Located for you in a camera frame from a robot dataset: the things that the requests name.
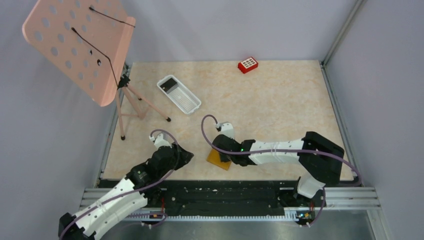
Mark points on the pink perforated music stand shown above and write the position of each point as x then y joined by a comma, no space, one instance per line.
87,40

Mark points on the white plastic basket tray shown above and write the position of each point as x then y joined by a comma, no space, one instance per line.
182,97

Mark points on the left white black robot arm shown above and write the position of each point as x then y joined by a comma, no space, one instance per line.
127,196

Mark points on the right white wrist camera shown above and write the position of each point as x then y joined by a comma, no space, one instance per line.
226,129

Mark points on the red box with grid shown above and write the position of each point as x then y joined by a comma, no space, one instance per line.
248,65

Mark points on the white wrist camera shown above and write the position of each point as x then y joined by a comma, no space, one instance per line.
226,129
160,140

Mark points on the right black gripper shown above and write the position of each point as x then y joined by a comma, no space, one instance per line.
224,158

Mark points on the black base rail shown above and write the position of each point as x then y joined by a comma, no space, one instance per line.
229,198

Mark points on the black card in basket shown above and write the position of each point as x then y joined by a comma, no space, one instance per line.
169,85

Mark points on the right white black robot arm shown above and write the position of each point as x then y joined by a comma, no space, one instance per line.
316,154

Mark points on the aluminium frame rail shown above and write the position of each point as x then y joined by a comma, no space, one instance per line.
325,69

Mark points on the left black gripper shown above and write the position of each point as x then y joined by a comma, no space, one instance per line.
184,158

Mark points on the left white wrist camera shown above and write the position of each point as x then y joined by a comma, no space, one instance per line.
160,140

